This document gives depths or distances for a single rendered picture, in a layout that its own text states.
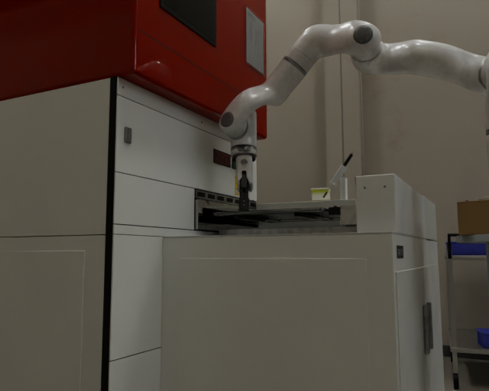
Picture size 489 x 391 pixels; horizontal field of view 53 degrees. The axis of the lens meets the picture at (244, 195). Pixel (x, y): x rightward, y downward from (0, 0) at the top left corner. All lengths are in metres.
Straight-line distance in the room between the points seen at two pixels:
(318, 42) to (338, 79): 2.87
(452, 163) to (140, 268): 3.19
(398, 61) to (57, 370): 1.26
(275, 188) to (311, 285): 3.41
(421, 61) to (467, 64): 0.14
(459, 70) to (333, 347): 0.86
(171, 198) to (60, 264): 0.35
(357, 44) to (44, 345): 1.17
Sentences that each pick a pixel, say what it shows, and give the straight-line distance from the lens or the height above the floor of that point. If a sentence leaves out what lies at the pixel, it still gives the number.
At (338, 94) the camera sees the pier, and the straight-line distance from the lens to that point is 4.40.
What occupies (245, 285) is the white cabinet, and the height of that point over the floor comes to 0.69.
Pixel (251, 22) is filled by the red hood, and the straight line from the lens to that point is 1.97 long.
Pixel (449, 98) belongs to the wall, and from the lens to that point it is 4.27.
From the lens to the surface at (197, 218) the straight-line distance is 1.53.
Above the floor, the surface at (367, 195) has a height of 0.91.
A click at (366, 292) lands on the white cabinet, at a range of 1.15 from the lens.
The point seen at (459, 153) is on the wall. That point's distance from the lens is 4.15.
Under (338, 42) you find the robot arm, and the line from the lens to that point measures 1.53.
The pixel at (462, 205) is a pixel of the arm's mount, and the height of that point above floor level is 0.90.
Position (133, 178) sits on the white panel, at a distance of 1.31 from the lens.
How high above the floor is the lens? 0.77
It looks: 7 degrees up
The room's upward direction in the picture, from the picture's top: straight up
